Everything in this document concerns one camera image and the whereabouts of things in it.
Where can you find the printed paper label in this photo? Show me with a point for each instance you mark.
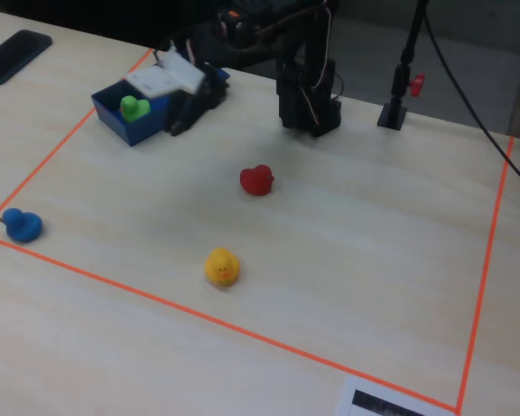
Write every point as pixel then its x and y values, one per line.
pixel 385 401

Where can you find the black camera stand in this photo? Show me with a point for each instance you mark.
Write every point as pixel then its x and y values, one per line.
pixel 398 91

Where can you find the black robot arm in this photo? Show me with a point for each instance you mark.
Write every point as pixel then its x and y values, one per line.
pixel 303 99

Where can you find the red clamp knob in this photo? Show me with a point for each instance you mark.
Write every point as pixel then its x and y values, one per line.
pixel 417 84

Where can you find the orange tape strip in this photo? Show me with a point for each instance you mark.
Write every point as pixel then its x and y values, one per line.
pixel 485 268
pixel 199 315
pixel 47 158

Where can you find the black smartphone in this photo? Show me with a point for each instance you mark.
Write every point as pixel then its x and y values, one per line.
pixel 13 56

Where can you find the red rubber duck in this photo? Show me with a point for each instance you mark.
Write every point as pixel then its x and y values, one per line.
pixel 255 180

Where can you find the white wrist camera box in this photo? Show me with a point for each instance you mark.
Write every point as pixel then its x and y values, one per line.
pixel 169 76

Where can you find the yellow rubber duck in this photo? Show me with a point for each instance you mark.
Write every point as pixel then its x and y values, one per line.
pixel 222 266

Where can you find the blue open box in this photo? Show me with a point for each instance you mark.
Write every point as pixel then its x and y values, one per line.
pixel 138 128

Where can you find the blue rubber duck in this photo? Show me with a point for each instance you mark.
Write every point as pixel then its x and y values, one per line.
pixel 21 225

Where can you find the green rubber duck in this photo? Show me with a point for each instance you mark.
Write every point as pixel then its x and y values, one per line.
pixel 132 108

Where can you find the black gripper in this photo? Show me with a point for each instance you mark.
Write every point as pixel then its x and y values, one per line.
pixel 190 108

